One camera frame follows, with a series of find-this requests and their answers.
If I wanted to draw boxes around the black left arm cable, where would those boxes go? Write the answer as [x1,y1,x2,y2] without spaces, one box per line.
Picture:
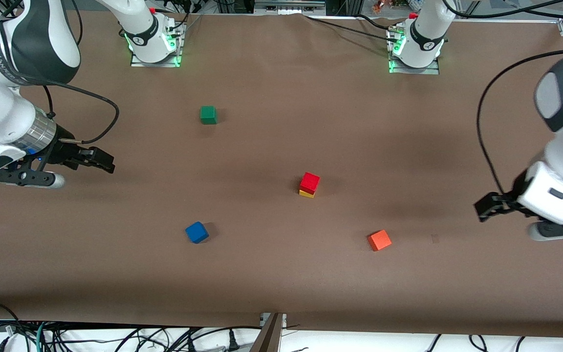
[442,0,563,196]

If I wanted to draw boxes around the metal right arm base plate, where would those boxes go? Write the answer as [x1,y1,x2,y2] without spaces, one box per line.
[130,15,185,68]

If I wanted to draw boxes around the brown beam under table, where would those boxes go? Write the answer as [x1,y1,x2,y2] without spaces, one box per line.
[250,314,283,352]

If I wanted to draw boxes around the blue wooden block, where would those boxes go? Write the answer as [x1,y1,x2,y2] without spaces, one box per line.
[185,221,209,244]

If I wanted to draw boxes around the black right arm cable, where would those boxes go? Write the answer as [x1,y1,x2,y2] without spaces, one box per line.
[0,0,120,144]

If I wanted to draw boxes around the brown table cover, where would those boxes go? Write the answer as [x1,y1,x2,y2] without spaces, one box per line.
[0,10,563,338]

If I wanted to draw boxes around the red wooden block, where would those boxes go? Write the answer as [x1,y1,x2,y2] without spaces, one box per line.
[300,172,321,194]

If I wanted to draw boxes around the small metal bracket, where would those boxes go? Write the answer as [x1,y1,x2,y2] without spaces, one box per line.
[260,313,287,329]

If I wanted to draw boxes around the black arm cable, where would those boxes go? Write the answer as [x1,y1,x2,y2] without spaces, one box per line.
[442,0,563,196]
[0,0,120,144]

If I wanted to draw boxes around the orange wooden block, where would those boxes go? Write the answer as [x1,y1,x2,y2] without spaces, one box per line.
[368,230,392,252]

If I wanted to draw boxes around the black cable across cover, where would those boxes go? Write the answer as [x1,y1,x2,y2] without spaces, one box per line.
[303,15,399,42]

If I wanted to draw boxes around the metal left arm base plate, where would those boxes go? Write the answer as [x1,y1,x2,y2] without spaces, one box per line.
[388,25,440,75]

